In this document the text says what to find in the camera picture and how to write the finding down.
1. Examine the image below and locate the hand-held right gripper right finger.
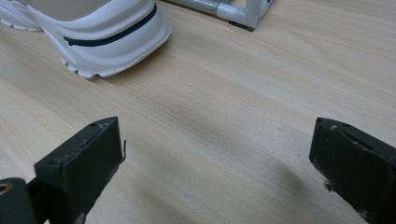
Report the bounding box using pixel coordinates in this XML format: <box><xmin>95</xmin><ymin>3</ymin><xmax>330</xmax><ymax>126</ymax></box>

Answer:
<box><xmin>308</xmin><ymin>117</ymin><xmax>396</xmax><ymax>224</ymax></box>

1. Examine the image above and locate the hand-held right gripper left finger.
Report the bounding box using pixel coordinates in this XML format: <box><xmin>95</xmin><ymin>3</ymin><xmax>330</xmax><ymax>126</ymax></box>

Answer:
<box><xmin>27</xmin><ymin>116</ymin><xmax>127</xmax><ymax>224</ymax></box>

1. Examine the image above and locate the grey metal shoe rack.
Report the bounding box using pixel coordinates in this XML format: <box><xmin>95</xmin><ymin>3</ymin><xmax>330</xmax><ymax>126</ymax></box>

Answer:
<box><xmin>162</xmin><ymin>0</ymin><xmax>276</xmax><ymax>33</ymax></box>

